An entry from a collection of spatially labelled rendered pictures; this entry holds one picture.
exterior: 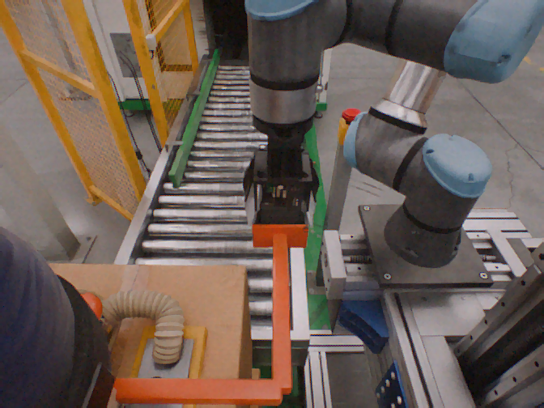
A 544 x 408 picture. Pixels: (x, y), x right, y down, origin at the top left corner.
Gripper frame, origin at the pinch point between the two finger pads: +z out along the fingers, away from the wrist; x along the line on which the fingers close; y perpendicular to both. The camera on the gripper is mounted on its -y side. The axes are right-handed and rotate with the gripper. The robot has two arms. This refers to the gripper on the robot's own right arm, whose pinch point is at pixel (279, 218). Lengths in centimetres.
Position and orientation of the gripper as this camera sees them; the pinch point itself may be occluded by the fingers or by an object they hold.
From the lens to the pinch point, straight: 54.3
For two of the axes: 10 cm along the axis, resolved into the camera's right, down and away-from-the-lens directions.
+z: 0.0, 7.3, 6.9
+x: 10.0, 0.1, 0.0
